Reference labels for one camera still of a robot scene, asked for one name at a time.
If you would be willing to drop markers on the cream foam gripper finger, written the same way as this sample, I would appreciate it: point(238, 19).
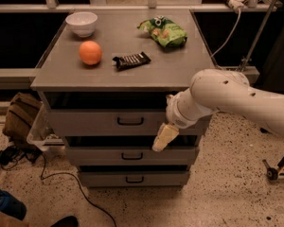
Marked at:
point(166, 133)

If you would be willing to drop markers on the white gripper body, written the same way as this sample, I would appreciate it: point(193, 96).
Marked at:
point(174, 112)

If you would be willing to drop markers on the grey top drawer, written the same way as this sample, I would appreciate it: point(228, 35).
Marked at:
point(106, 122)

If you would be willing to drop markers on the grey drawer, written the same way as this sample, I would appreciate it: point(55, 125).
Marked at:
point(133, 179)
point(106, 122)
point(131, 156)

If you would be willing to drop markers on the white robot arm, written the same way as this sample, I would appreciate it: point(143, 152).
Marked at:
point(212, 91)

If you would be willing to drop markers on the grey middle drawer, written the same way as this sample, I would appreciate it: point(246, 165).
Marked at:
point(131, 156)

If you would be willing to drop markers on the grey bottom drawer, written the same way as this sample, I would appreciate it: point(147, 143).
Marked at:
point(133, 179)

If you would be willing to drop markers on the grey drawer cabinet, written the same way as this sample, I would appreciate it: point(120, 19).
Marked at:
point(65, 83)

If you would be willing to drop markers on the black chocolate bar wrapper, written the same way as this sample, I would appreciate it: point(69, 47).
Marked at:
point(131, 61)

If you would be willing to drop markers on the green chip bag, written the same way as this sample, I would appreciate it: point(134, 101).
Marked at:
point(164, 31)

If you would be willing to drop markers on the orange fruit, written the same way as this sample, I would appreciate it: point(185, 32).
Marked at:
point(90, 53)

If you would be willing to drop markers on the black wheeled stand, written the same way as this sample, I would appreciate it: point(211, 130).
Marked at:
point(273, 173)

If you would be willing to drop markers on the clear plastic bin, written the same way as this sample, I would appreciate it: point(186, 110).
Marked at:
point(42, 136)

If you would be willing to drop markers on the black shoe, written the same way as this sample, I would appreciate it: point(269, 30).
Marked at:
point(69, 221)

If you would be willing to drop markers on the white bowl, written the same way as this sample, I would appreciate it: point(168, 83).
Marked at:
point(82, 23)

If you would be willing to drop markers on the brown backpack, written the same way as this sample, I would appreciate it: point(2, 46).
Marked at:
point(20, 117)

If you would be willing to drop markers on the metal diagonal pole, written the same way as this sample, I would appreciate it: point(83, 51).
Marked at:
point(247, 58)

